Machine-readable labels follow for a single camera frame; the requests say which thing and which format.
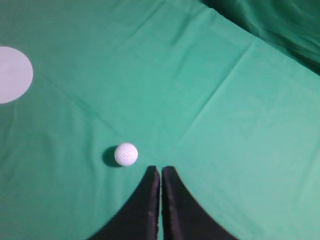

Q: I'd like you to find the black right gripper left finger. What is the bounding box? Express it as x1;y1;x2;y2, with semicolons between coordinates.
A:
90;166;160;240

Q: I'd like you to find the green table cloth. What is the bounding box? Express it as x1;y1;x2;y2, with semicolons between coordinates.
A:
0;0;320;240

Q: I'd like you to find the white dimpled golf ball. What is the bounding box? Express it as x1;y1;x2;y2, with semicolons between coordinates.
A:
114;142;139;167

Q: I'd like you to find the green backdrop curtain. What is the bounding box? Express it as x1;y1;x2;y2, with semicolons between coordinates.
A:
203;0;320;74

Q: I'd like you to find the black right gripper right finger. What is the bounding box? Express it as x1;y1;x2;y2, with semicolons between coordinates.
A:
161;166;236;240

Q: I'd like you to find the white round plate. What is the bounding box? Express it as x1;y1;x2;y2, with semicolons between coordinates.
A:
0;46;34;104

